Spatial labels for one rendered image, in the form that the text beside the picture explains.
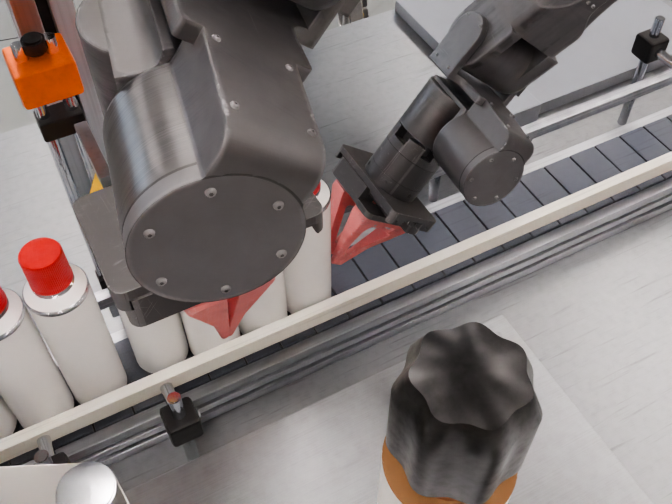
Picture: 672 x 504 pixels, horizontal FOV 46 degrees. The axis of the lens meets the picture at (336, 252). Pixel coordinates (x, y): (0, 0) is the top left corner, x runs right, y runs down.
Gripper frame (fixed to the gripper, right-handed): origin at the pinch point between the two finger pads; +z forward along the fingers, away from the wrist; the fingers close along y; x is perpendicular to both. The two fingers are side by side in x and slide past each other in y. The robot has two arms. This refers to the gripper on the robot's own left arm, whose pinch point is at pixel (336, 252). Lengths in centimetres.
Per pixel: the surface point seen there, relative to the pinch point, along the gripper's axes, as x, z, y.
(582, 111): 23.7, -22.9, -2.7
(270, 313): -6.5, 6.1, 3.2
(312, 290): -2.9, 3.0, 2.8
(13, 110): 42, 86, -159
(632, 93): 29.4, -27.3, -2.5
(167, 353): -13.5, 13.4, 1.9
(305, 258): -6.6, -0.7, 2.7
